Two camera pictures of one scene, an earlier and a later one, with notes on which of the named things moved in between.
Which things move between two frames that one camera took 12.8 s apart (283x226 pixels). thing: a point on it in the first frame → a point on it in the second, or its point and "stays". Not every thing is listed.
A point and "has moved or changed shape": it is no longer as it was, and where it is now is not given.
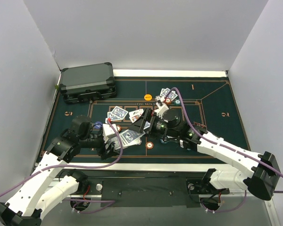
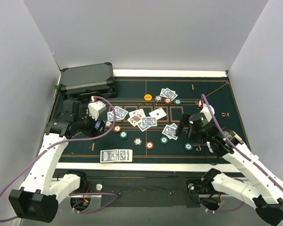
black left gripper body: [106, 150] → [94, 124]
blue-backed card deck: [129, 136] has moved or changed shape
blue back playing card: [162, 90] stays
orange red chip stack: [149, 145] stays
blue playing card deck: [114, 140] → [116, 156]
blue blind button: [98, 125] stays
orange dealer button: [147, 97] stays
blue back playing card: [119, 112] stays
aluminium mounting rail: [245, 209] stays
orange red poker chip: [168, 100] stays
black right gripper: [146, 123] → [188, 128]
